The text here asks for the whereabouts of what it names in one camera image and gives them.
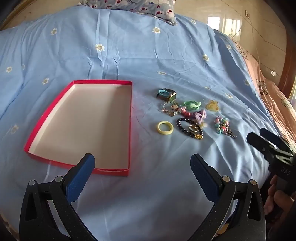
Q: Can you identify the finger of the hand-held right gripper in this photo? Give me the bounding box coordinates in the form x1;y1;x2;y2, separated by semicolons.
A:
246;132;281;163
259;128;294;152

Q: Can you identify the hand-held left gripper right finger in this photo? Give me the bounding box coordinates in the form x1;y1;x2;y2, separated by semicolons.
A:
187;153;266;241

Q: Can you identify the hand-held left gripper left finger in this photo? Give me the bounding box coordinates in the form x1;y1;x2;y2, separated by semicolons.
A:
20;153;97;241

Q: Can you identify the silver metal chain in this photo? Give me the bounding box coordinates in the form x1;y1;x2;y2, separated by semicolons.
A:
222;125;237;139

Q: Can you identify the colourful bead bracelet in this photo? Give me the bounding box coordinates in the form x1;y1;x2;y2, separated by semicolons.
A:
214;117;229;135

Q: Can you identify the red shallow cardboard box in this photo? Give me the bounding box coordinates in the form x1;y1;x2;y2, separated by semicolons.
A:
23;80;133;177

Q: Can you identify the black bead bracelet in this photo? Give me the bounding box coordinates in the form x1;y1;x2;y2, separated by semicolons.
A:
177;118;204;140

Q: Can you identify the yellow hair clip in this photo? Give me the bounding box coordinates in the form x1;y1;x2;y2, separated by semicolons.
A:
206;100;219;112

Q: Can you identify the yellow bangle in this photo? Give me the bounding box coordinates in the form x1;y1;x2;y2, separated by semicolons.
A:
157;121;174;134

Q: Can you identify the green hair tie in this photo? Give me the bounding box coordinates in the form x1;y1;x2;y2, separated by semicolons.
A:
183;100;203;110

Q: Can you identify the clear crystal bead bracelet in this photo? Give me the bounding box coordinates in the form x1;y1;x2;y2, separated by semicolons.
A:
160;102;181;117

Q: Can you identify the gold mesh-band wristwatch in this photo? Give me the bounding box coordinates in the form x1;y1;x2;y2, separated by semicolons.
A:
155;88;177;102

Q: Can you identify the person's right hand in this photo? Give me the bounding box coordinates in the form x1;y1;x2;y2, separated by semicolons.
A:
264;175;290;223

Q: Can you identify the pink printed bedsheet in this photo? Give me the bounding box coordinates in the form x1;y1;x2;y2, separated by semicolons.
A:
233;39;296;149

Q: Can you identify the pink bead purple bow tie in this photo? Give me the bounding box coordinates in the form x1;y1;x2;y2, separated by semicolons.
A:
180;109;207;123

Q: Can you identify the blue flowered bedsheet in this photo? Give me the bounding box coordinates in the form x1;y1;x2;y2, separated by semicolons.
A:
0;5;284;241

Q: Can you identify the printed pillow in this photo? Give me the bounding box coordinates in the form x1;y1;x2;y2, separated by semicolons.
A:
79;0;178;25

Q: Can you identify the wooden bed frame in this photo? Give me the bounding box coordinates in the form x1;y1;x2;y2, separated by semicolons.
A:
277;58;296;98

